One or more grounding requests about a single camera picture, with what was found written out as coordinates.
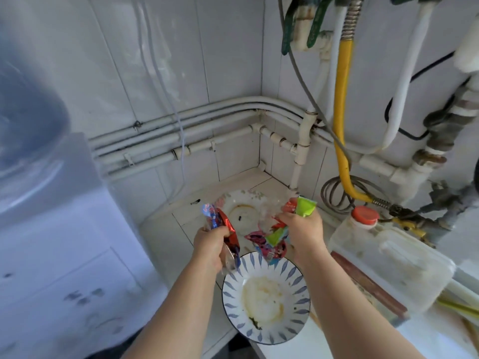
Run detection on person's right hand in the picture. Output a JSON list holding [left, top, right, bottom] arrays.
[[278, 209, 325, 270]]

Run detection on white flexible hose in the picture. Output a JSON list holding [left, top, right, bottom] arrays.
[[380, 1, 437, 152]]

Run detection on person's right forearm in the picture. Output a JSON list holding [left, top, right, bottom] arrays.
[[295, 246, 426, 359]]

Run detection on grey coiled cable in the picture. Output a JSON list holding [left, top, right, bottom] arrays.
[[276, 0, 392, 215]]

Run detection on blue striped bowl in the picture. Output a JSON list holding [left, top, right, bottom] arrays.
[[221, 251, 311, 346]]

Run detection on person's left forearm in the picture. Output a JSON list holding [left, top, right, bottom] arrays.
[[121, 261, 225, 359]]

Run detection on small floral plate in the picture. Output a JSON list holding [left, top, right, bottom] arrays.
[[215, 188, 296, 236]]

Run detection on black cable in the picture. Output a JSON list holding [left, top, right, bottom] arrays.
[[384, 50, 472, 141]]

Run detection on white water dispenser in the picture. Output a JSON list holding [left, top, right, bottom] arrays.
[[0, 132, 169, 359]]

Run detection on thin clear tube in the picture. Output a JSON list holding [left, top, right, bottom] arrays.
[[134, 0, 188, 200]]

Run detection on yellow valve handle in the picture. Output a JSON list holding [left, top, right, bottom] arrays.
[[393, 216, 427, 238]]

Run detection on yellow hose metal ends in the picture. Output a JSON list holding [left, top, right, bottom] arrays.
[[332, 0, 403, 217]]

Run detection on group of white wall pipes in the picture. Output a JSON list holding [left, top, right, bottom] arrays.
[[88, 95, 412, 195]]

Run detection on person's left hand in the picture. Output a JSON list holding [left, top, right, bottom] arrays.
[[193, 224, 233, 273]]

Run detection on blue water bottle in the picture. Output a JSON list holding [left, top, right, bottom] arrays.
[[0, 18, 72, 213]]

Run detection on white pipe brass valve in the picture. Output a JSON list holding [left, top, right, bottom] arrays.
[[389, 76, 479, 200]]

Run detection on plastic jug orange cap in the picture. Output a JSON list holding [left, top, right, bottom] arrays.
[[328, 205, 457, 328]]

